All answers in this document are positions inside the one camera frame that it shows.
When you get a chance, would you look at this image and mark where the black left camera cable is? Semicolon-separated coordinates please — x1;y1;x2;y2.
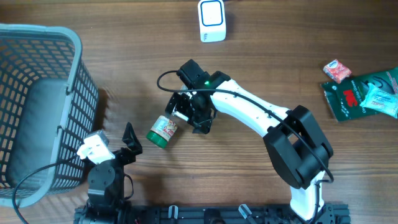
11;154;85;224

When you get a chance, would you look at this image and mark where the teal wipes packet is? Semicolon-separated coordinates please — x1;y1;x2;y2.
360;83;397;119

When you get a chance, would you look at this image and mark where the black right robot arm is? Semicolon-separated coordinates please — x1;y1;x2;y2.
165;59;334;223

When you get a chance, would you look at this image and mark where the small red orange packet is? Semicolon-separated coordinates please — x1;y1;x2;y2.
323;59;352;84

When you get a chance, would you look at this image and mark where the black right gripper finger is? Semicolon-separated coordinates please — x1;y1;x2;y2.
193;119;212;134
165;93;190;118

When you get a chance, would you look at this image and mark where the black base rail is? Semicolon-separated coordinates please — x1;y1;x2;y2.
130;203;351;224

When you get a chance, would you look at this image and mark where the grey plastic lattice basket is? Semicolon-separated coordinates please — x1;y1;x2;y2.
1;24;99;207

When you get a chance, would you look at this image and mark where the green lid jar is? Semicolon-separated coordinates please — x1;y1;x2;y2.
146;115;178;149

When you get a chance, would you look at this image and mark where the black camera cable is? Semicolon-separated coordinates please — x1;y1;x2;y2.
11;154;85;224
156;70;335;218

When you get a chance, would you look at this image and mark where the white barcode scanner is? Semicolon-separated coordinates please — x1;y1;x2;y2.
197;0;226;43

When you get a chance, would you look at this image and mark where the green glove package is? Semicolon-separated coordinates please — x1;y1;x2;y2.
321;68;397;122

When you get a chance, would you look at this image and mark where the black right camera cable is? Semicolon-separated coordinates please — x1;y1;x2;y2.
156;70;335;218

